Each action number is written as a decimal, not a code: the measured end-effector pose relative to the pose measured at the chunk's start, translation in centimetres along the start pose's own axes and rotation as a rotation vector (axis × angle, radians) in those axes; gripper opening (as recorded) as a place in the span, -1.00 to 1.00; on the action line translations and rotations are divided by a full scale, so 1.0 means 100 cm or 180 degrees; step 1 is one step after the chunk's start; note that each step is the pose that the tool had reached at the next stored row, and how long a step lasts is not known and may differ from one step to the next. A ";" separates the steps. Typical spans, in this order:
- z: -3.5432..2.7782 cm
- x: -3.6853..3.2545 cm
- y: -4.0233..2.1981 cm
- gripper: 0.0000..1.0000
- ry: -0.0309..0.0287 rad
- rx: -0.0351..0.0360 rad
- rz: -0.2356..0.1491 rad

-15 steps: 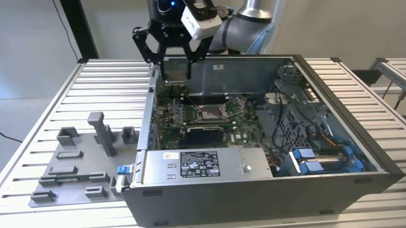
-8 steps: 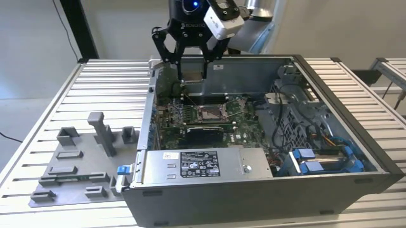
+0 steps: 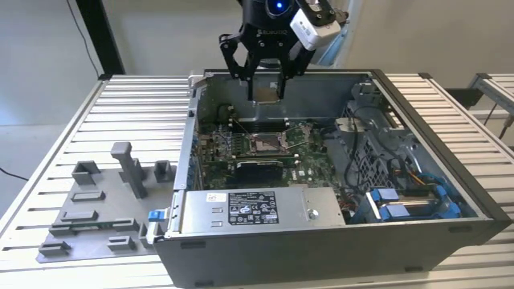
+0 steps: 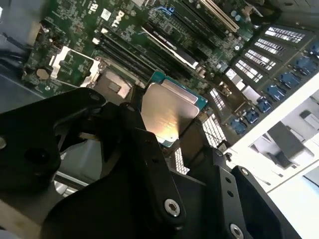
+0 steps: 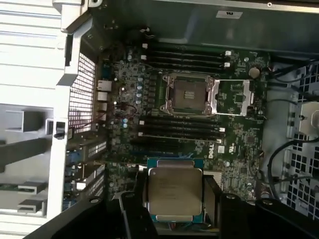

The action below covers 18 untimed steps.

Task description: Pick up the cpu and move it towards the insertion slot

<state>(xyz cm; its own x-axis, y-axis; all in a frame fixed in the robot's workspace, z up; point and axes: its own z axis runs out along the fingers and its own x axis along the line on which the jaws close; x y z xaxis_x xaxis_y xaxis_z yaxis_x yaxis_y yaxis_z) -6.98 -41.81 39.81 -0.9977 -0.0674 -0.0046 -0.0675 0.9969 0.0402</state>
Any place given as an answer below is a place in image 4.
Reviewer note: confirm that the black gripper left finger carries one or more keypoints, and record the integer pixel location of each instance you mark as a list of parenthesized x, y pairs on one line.
[(30, 139)]

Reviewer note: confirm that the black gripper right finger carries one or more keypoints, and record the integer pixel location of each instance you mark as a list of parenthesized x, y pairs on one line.
[(224, 189)]

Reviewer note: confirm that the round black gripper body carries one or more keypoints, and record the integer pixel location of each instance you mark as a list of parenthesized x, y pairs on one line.
[(107, 211)]

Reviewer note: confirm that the silver CPU with green edge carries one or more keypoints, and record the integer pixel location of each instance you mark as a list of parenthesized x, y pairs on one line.
[(167, 109)]

